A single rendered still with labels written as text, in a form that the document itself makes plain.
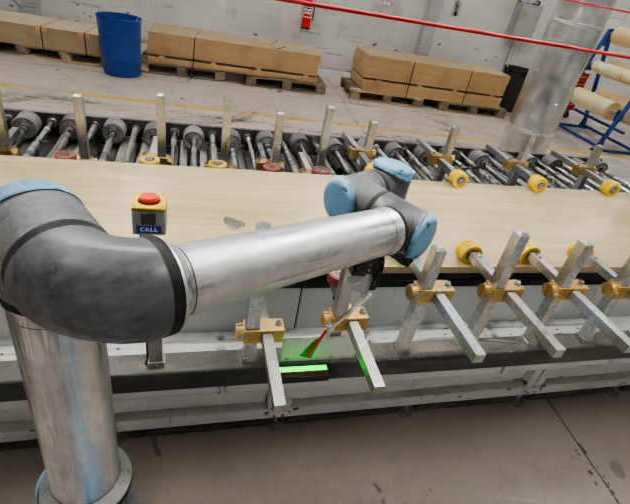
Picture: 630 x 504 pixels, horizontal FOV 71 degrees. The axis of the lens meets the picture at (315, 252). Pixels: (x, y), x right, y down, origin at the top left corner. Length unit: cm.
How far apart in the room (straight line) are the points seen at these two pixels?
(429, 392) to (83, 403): 170
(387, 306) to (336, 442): 72
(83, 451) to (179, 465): 120
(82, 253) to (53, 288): 4
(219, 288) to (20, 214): 22
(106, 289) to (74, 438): 37
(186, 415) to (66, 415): 120
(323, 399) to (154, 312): 158
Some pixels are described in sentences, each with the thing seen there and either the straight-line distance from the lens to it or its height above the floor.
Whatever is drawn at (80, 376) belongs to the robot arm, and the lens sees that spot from 70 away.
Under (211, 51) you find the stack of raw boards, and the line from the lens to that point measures 698.
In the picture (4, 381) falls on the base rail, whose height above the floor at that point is 70.
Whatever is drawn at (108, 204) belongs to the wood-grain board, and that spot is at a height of 90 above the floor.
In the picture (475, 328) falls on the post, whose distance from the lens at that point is 157.
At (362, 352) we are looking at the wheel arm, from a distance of 124.
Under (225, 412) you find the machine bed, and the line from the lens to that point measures 192.
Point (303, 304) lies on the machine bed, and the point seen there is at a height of 73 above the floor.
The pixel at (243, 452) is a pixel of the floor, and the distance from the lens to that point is 202.
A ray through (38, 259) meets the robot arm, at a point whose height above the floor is 144.
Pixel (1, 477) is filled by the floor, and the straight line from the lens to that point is 212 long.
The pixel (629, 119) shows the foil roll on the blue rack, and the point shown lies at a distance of 845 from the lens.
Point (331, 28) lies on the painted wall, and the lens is 838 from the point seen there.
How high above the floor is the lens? 172
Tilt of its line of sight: 33 degrees down
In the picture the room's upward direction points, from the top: 11 degrees clockwise
